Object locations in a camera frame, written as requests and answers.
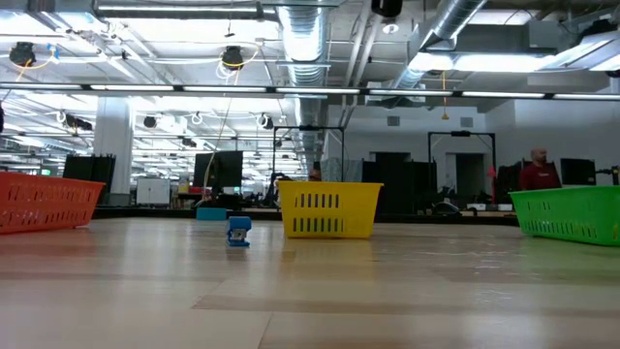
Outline blue mini stapler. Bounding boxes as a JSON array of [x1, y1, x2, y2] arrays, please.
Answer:
[[225, 215, 253, 248]]

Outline blue tape roll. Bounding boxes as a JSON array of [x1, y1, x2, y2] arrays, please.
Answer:
[[196, 206, 228, 222]]

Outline yellow plastic basket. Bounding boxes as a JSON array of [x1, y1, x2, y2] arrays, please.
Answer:
[[276, 180, 385, 239]]

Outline LED light bar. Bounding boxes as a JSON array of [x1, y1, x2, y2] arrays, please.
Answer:
[[0, 82, 620, 102]]

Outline black partition panel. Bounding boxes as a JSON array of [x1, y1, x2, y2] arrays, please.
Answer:
[[360, 150, 437, 214], [62, 153, 117, 196]]

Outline black monitor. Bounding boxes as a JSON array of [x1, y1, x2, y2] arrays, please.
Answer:
[[560, 157, 598, 187], [192, 150, 244, 190]]

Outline black rounded device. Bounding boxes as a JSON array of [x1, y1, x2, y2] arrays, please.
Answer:
[[429, 201, 462, 218]]

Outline yellow hanging tag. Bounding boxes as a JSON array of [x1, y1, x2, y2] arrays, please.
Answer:
[[439, 71, 450, 121]]

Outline white cabinet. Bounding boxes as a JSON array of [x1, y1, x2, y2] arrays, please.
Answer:
[[136, 176, 171, 206]]

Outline white pillar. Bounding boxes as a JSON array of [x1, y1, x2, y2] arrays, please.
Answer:
[[93, 104, 135, 196]]

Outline green plastic basket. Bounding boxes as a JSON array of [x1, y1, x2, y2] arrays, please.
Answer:
[[508, 185, 620, 247]]

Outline orange plastic basket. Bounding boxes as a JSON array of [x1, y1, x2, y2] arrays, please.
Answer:
[[0, 172, 107, 236]]

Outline silver round ventilation duct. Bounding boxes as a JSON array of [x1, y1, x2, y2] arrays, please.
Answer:
[[387, 0, 488, 91], [276, 4, 331, 161]]

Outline black ceiling camera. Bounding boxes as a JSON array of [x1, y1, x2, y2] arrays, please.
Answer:
[[220, 45, 246, 72], [8, 41, 38, 68]]

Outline black aluminium table frame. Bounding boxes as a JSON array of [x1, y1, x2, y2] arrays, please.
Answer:
[[91, 206, 517, 227]]

